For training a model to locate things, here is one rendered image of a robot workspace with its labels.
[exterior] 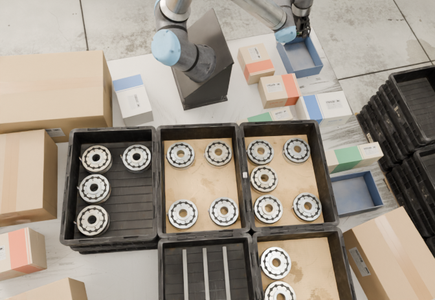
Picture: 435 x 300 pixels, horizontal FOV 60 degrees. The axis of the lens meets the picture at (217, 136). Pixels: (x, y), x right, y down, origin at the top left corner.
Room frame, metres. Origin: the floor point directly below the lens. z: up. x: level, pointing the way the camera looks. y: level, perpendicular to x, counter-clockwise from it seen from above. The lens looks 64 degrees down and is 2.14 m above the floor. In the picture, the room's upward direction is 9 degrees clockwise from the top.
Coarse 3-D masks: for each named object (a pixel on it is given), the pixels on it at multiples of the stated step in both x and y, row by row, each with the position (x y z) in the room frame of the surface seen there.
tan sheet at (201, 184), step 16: (192, 144) 0.58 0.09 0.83; (176, 176) 0.45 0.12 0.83; (192, 176) 0.46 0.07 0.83; (208, 176) 0.47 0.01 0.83; (224, 176) 0.48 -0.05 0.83; (176, 192) 0.39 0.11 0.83; (192, 192) 0.40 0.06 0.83; (208, 192) 0.41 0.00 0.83; (224, 192) 0.42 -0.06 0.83; (208, 224) 0.29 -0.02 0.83; (240, 224) 0.31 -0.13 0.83
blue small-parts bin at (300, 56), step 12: (276, 48) 1.22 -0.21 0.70; (288, 48) 1.23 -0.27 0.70; (300, 48) 1.24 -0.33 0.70; (312, 48) 1.21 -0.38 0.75; (288, 60) 1.11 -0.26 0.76; (300, 60) 1.17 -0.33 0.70; (312, 60) 1.18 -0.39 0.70; (288, 72) 1.08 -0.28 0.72; (300, 72) 1.06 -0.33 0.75; (312, 72) 1.09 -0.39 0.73
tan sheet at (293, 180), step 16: (272, 144) 0.64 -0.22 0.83; (272, 160) 0.57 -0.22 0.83; (288, 176) 0.52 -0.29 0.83; (304, 176) 0.53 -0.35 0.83; (256, 192) 0.44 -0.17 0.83; (272, 192) 0.44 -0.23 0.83; (288, 192) 0.46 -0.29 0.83; (288, 208) 0.40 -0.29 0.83; (256, 224) 0.32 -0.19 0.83; (288, 224) 0.34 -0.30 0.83
